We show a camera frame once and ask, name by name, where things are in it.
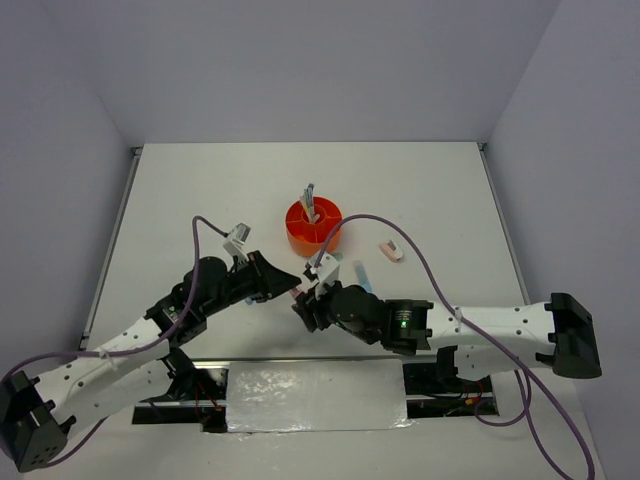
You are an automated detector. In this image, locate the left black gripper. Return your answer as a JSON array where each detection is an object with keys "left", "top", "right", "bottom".
[{"left": 202, "top": 250, "right": 301, "bottom": 317}]

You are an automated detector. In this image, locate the pink translucent correction tape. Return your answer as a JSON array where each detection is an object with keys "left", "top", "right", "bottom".
[{"left": 290, "top": 287, "right": 303, "bottom": 299}]

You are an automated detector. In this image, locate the yellow thin highlighter pen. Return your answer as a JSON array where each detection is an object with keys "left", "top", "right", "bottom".
[{"left": 299, "top": 185, "right": 315, "bottom": 220}]

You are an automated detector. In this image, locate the blue white pen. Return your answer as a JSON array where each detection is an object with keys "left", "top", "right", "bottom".
[{"left": 303, "top": 183, "right": 315, "bottom": 209}]

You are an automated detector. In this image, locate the grey purple pen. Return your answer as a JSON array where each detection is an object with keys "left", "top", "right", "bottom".
[{"left": 308, "top": 201, "right": 319, "bottom": 224}]

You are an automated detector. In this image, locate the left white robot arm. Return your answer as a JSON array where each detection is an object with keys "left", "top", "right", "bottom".
[{"left": 1, "top": 251, "right": 301, "bottom": 473}]

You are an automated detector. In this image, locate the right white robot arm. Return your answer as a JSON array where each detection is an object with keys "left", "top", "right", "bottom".
[{"left": 292, "top": 282, "right": 602, "bottom": 391}]

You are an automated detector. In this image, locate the blue highlighter with clear cap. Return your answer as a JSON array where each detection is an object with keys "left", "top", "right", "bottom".
[{"left": 352, "top": 260, "right": 373, "bottom": 293}]

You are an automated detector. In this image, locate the orange round desk organizer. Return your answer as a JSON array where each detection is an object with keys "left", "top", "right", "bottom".
[{"left": 285, "top": 197, "right": 343, "bottom": 258}]

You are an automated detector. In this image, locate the pink white correction tape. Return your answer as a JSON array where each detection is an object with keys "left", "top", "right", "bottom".
[{"left": 379, "top": 240, "right": 404, "bottom": 263}]

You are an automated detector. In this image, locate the silver tape sheet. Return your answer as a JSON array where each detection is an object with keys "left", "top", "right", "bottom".
[{"left": 226, "top": 359, "right": 411, "bottom": 433}]

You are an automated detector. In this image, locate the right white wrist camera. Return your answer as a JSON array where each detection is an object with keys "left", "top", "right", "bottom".
[{"left": 303, "top": 252, "right": 340, "bottom": 298}]

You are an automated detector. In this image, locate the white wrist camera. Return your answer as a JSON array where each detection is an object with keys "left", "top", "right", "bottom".
[
  {"left": 303, "top": 252, "right": 340, "bottom": 298},
  {"left": 223, "top": 223, "right": 251, "bottom": 262}
]

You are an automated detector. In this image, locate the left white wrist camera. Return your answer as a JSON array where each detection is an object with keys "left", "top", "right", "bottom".
[{"left": 223, "top": 223, "right": 251, "bottom": 262}]

